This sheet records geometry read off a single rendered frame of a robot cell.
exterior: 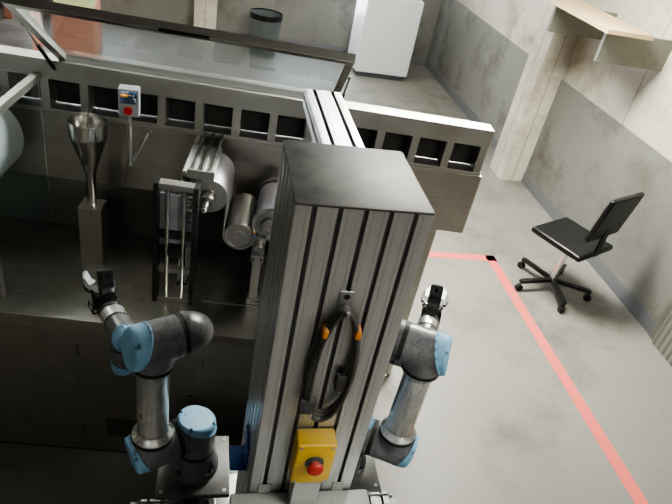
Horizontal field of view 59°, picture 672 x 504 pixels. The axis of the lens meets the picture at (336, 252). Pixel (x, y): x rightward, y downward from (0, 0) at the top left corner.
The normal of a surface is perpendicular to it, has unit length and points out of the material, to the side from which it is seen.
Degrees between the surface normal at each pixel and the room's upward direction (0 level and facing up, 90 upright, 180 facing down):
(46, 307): 0
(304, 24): 90
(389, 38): 90
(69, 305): 0
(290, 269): 90
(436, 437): 0
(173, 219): 90
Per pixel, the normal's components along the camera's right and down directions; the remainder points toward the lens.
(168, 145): 0.03, 0.56
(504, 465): 0.18, -0.82
